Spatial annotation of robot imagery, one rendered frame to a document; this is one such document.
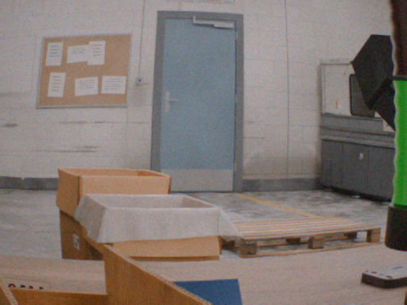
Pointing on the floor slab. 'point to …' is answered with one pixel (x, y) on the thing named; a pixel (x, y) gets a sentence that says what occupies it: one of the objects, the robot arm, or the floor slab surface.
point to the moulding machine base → (357, 157)
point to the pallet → (315, 226)
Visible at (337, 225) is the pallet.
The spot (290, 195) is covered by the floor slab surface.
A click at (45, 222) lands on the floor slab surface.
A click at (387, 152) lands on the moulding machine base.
